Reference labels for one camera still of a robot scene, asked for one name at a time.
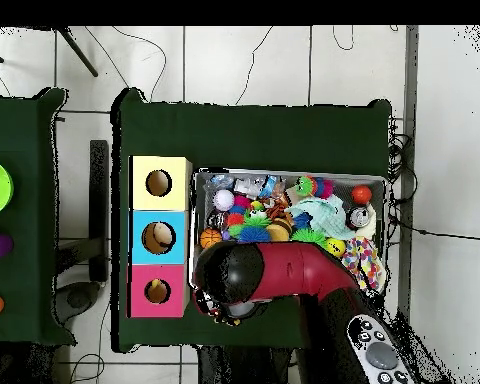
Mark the thin black floor cable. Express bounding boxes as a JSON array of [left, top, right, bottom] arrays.
[[331, 26, 356, 52], [111, 26, 168, 102], [234, 26, 275, 106]]

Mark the dark green tablecloth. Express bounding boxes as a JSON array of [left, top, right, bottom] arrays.
[[110, 87, 394, 354], [0, 87, 78, 347]]

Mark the crushed clear plastic bottle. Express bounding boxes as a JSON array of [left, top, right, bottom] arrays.
[[205, 172, 287, 199]]

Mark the orange ball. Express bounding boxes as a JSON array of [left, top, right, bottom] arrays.
[[350, 184, 374, 206]]

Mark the blue fuzzy ball toy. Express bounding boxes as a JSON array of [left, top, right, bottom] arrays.
[[237, 226, 272, 244]]

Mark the colourful dotted cloth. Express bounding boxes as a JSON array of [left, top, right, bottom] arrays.
[[341, 236, 386, 293]]

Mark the black cable bundle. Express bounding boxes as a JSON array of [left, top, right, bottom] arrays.
[[386, 113, 419, 245]]

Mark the black soda can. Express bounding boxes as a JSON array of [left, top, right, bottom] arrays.
[[346, 206, 373, 230]]

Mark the toy hamburger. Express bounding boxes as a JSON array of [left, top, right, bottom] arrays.
[[265, 217, 294, 242]]

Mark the shallow clear mesh bin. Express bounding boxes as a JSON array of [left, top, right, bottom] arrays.
[[188, 168, 388, 298]]

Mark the black tripod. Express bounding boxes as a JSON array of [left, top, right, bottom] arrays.
[[0, 26, 100, 78]]

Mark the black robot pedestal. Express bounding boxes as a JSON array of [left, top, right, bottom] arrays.
[[197, 345, 305, 384]]

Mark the black cable with connector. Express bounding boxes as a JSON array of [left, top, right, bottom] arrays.
[[387, 213, 480, 242]]

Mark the wooden box with three holes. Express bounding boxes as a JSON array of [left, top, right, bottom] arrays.
[[126, 154, 193, 320]]

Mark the grey floor cable cover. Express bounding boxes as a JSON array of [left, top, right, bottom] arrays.
[[395, 25, 420, 317]]

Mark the mint green cloth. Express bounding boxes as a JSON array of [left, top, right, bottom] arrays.
[[285, 194, 357, 241]]

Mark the white dimpled ball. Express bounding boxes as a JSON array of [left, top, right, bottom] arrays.
[[212, 188, 236, 212]]

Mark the rainbow fuzzy caterpillar toy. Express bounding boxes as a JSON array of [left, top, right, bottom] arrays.
[[294, 175, 335, 200]]

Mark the small toy basketball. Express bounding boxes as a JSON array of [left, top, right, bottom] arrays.
[[199, 227, 224, 249]]

